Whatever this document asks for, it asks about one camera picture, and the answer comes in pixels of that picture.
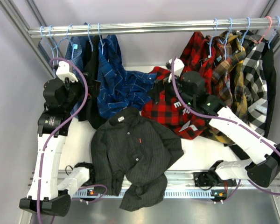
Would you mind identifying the red black plaid shirt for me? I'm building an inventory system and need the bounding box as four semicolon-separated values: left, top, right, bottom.
141;66;207;140

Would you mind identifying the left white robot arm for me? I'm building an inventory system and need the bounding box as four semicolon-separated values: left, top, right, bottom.
19;73;95;217

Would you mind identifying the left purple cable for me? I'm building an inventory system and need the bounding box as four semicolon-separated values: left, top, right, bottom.
36;57;108;224

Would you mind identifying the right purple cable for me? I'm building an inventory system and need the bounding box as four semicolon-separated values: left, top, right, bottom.
171;56;280;203

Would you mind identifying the light blue wire hanger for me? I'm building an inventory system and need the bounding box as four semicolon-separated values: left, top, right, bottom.
49;25;59;57

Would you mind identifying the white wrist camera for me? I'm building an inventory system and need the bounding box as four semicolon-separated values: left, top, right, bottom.
166;58;184;83
56;61;78;83

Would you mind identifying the light blue empty hanger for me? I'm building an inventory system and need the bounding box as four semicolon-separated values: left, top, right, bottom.
40;25;54;55

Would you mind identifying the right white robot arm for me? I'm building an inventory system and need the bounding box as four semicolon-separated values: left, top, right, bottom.
149;71;280;190

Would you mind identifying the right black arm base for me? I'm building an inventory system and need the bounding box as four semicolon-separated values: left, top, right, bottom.
193;172;237;190

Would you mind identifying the purple cable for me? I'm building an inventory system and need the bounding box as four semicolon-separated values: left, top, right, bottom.
171;56;280;203
36;57;108;224

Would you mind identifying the blue plaid shirt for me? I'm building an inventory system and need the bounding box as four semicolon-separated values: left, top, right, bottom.
97;35;157;119

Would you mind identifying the black white plaid shirt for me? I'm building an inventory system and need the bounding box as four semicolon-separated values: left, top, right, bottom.
242;31;268;136

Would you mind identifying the aluminium front rail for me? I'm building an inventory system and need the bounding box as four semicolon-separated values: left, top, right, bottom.
29;169;280;199

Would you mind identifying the pink hanger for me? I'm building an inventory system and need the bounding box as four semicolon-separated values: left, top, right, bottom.
253;16;273;44

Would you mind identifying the light blue checked shirt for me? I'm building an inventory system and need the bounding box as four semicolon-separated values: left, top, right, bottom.
65;36;87;117

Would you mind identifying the aluminium hanging rail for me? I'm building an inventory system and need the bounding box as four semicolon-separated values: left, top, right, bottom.
28;17;280;38

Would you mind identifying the dark grey pinstripe shirt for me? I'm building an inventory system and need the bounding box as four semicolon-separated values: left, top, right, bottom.
90;107;184;211

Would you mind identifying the red plaid hanging shirt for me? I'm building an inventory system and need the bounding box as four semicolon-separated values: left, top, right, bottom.
180;32;216;93

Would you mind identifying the black hanging garment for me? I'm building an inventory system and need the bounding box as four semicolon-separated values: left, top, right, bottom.
78;35;106;130

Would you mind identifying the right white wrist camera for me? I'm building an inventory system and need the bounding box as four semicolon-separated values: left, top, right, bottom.
166;58;184;83

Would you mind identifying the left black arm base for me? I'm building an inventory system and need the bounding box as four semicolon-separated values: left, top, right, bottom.
65;161;95;187

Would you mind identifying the yellow brown plaid shirt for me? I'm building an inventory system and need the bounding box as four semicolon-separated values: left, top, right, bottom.
202;30;248;144

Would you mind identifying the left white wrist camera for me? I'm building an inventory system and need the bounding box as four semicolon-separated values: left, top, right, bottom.
56;61;78;83

